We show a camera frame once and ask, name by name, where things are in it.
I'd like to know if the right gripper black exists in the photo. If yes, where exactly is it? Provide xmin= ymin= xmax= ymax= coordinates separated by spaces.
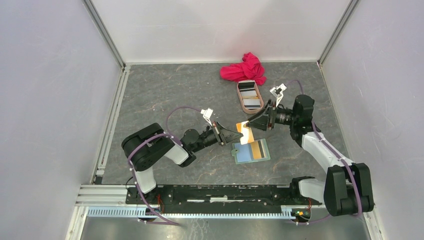
xmin=246 ymin=99 xmax=298 ymax=132

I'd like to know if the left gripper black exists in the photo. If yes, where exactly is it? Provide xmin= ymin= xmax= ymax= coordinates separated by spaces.
xmin=191 ymin=120 xmax=244 ymax=153

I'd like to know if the gold VIP credit card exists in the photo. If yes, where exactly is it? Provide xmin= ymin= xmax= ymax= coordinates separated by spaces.
xmin=236 ymin=120 xmax=255 ymax=145

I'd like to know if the green card holder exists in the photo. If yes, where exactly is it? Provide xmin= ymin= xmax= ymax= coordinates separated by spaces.
xmin=231 ymin=142 xmax=271 ymax=165

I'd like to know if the yellow credit card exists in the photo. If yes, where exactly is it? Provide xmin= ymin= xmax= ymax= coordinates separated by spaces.
xmin=248 ymin=139 xmax=270 ymax=161

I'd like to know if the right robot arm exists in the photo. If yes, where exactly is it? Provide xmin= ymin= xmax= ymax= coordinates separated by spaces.
xmin=246 ymin=94 xmax=375 ymax=217

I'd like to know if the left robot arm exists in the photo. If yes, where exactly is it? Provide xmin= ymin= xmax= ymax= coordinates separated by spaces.
xmin=121 ymin=121 xmax=243 ymax=204

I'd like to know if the printed card in tray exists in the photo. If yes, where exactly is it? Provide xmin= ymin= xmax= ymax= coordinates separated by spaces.
xmin=240 ymin=90 xmax=259 ymax=99

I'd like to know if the pink oval tray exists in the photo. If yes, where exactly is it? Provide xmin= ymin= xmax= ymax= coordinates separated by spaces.
xmin=236 ymin=80 xmax=264 ymax=115

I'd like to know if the red cloth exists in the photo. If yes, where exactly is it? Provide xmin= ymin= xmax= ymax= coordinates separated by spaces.
xmin=219 ymin=52 xmax=267 ymax=86

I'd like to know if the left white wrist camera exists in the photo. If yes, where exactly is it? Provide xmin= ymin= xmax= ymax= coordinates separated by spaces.
xmin=200 ymin=108 xmax=214 ymax=127

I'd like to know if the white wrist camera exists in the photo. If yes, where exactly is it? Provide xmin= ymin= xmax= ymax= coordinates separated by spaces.
xmin=269 ymin=83 xmax=287 ymax=107
xmin=200 ymin=108 xmax=214 ymax=127

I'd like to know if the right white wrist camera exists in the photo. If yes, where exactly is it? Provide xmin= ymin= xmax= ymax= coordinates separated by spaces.
xmin=269 ymin=83 xmax=287 ymax=107

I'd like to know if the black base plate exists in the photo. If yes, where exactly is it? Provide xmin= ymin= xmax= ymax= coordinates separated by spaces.
xmin=125 ymin=184 xmax=321 ymax=214

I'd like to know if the white slotted cable duct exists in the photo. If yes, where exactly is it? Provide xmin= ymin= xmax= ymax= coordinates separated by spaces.
xmin=87 ymin=206 xmax=295 ymax=220

